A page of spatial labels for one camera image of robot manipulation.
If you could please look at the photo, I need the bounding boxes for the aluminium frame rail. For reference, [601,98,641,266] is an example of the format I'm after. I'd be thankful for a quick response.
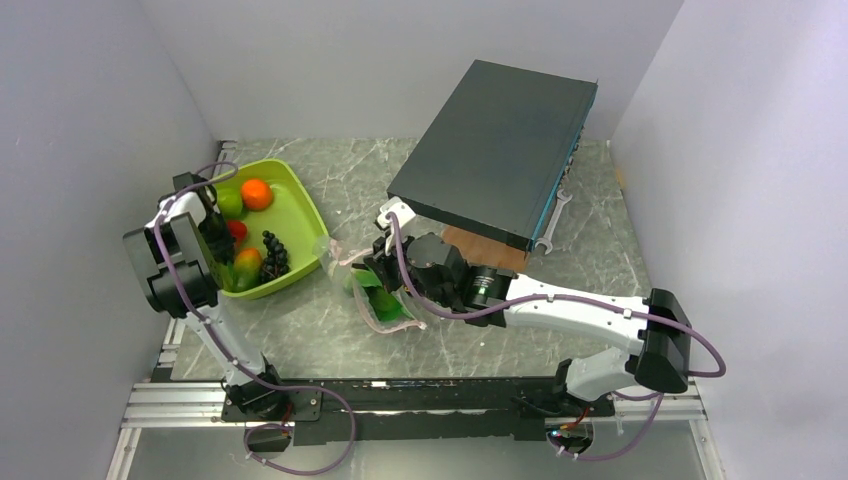
[107,372,726,479]

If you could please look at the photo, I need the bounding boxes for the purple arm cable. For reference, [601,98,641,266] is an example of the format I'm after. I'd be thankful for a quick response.
[153,161,359,477]
[386,211,727,464]

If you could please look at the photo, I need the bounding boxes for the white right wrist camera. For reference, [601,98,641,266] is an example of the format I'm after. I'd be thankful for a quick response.
[375,196,417,231]

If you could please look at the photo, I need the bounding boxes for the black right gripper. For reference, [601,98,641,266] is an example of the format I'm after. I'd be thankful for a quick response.
[365,226,454,307]

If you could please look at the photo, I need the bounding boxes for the silver open end wrench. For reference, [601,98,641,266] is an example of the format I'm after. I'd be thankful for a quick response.
[534,188,573,255]

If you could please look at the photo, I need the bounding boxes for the brown wooden board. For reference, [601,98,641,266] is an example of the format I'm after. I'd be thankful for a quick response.
[442,226,529,272]

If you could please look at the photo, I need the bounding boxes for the black toy grapes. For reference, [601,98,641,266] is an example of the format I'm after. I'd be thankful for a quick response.
[260,230,290,283]

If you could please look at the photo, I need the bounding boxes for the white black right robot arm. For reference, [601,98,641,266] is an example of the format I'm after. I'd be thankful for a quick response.
[364,233,690,415]

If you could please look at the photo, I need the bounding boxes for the orange green toy mango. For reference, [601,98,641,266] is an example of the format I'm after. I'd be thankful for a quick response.
[232,248,263,293]

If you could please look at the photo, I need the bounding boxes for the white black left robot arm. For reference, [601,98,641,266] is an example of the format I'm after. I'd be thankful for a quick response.
[122,172,290,420]

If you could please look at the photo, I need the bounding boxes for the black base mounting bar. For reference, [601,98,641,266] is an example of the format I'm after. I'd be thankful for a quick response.
[221,376,598,446]

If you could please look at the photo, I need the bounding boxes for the orange toy fruit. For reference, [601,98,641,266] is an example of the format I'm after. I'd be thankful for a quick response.
[240,178,274,211]

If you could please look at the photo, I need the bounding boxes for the red toy pepper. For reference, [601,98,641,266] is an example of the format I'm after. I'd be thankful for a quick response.
[226,220,249,246]

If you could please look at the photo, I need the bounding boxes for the clear pink zip top bag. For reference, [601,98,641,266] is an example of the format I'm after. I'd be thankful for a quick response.
[313,235,428,335]

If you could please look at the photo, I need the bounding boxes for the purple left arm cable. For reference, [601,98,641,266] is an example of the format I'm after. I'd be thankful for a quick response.
[153,161,359,477]

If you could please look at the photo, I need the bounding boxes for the green toy cucumber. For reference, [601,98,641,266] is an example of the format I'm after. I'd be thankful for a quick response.
[342,269,356,296]

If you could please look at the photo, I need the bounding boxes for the white green toy bok choy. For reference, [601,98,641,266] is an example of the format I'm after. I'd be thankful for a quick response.
[352,263,415,327]

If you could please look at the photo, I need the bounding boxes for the dark rack server box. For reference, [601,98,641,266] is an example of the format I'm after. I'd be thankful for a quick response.
[387,60,598,252]

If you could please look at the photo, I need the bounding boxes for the green toy apple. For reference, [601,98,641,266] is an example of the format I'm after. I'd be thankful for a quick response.
[216,188,244,220]

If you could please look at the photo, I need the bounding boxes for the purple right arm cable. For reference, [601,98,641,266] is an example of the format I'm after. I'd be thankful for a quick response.
[386,211,727,464]

